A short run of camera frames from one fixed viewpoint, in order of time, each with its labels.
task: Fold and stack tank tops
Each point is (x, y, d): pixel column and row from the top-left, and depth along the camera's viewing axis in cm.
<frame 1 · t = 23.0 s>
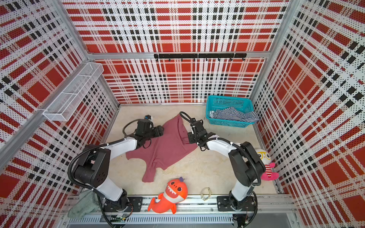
left hand: (161, 129, 96), fingers open
right hand: (193, 134, 93), fingers open
maroon tank top: (171, 148, 98), on the table
striped black white tank top: (231, 113, 113), point 3 cm above the table

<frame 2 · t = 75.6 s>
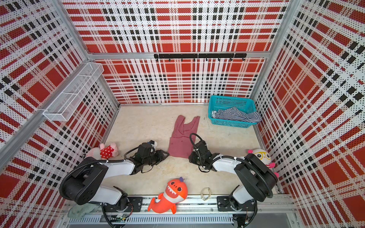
left hand: (169, 155, 90), fingers open
right hand: (191, 157, 89), fingers open
maroon tank top: (181, 142, 98), point 3 cm above the table
pink plush toy red dress: (103, 152, 88), point 7 cm above the table
the other named things where they were.

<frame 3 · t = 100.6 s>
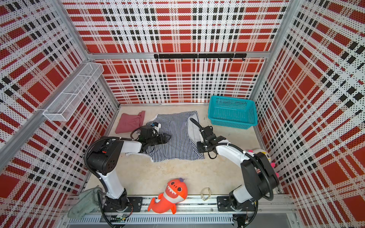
left hand: (168, 137, 99), fingers open
right hand: (201, 146, 89), fingers open
maroon tank top: (130, 121, 111), on the table
striped black white tank top: (184, 126, 110), on the table
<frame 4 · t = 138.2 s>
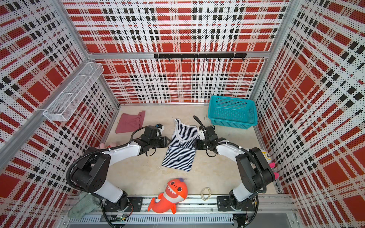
left hand: (170, 141, 92), fingers open
right hand: (196, 144, 91), fingers open
striped black white tank top: (182, 148, 95), point 2 cm above the table
